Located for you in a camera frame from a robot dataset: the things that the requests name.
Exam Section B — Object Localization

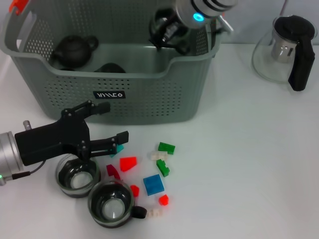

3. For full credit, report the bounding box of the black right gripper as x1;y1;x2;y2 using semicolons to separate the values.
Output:
166;21;194;43

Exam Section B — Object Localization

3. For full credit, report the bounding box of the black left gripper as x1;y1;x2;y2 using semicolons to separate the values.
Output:
14;100;130;167

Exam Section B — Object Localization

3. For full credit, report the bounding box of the glass teacup black base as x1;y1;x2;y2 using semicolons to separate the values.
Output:
94;62;127;74
87;180;148;229
149;8;190;55
55;154;101;199

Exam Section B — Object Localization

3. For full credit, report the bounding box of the silver right elbow connector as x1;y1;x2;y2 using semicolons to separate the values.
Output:
218;14;235;33

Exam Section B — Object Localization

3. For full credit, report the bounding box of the teal flat building block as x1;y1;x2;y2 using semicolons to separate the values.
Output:
109;144;125;158

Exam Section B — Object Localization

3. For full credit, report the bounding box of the orange-red slope building block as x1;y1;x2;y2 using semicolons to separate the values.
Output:
119;156;138;172

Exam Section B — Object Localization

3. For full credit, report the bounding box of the dark red curved block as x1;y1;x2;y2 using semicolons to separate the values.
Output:
106;164;123;181

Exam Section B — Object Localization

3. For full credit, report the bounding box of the grey perforated storage bin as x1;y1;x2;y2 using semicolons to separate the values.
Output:
0;0;222;124

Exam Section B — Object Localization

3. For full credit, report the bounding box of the blue square building block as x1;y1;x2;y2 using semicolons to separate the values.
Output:
142;174;165;196

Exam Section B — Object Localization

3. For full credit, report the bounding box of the white building brick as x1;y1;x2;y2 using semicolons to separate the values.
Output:
146;208;162;219
151;150;169;161

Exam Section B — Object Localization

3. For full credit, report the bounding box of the green building brick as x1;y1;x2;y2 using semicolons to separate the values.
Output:
158;141;176;155
156;159;170;177

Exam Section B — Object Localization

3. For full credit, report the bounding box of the black clay teapot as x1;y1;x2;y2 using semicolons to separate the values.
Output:
51;35;99;69

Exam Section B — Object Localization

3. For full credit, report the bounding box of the glass pitcher black handle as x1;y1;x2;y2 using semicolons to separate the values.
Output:
251;14;319;92

